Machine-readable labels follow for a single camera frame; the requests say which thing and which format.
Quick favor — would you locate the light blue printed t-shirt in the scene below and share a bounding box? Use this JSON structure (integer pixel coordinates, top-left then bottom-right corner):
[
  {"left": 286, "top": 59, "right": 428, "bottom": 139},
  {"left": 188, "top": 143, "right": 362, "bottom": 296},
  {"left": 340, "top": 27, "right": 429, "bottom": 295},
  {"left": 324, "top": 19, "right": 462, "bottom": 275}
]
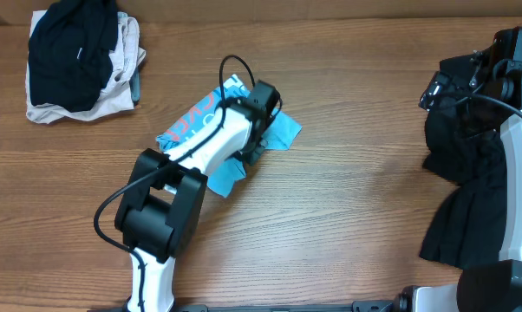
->
[{"left": 156, "top": 75, "right": 302, "bottom": 198}]

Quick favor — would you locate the dark navy folded garment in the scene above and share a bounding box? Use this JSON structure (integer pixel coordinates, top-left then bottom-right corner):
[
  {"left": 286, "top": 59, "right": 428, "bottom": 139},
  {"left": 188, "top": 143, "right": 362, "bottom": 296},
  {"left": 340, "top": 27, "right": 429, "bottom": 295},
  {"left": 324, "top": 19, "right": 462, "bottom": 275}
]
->
[{"left": 28, "top": 0, "right": 118, "bottom": 113}]

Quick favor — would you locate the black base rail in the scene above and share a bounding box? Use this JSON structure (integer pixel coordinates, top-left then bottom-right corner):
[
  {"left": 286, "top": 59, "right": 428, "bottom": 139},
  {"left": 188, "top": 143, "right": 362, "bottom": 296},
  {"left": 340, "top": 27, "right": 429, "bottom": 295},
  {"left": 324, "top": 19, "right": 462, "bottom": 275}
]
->
[{"left": 87, "top": 299, "right": 474, "bottom": 312}]

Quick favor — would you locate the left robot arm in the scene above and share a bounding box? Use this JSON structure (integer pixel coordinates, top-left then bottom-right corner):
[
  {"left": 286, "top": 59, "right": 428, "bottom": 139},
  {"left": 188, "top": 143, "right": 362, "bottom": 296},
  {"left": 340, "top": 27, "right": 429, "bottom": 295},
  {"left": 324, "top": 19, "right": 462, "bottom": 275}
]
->
[{"left": 114, "top": 81, "right": 282, "bottom": 311}]

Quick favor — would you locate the beige folded garment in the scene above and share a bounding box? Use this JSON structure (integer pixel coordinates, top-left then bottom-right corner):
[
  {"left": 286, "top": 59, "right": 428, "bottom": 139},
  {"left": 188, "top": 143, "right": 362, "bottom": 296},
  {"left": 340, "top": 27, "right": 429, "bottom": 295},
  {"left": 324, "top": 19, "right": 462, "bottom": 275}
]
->
[{"left": 25, "top": 26, "right": 147, "bottom": 124}]

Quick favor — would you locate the black shirt on right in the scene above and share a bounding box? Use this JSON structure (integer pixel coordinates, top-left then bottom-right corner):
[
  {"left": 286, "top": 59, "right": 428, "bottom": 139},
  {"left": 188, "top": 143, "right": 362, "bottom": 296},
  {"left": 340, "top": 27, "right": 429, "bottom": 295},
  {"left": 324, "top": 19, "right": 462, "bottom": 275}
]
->
[{"left": 418, "top": 54, "right": 512, "bottom": 270}]

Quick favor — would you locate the grey-blue folded garment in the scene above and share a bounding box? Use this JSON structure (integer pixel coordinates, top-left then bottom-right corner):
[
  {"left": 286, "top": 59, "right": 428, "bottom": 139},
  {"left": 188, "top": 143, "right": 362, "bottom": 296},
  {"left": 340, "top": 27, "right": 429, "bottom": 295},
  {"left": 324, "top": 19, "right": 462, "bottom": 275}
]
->
[{"left": 117, "top": 11, "right": 141, "bottom": 103}]

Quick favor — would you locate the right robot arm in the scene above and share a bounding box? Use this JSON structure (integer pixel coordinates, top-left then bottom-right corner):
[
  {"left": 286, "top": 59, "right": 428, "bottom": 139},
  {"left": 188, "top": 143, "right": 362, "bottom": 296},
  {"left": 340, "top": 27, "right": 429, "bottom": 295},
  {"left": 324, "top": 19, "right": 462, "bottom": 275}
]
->
[{"left": 388, "top": 27, "right": 522, "bottom": 311}]

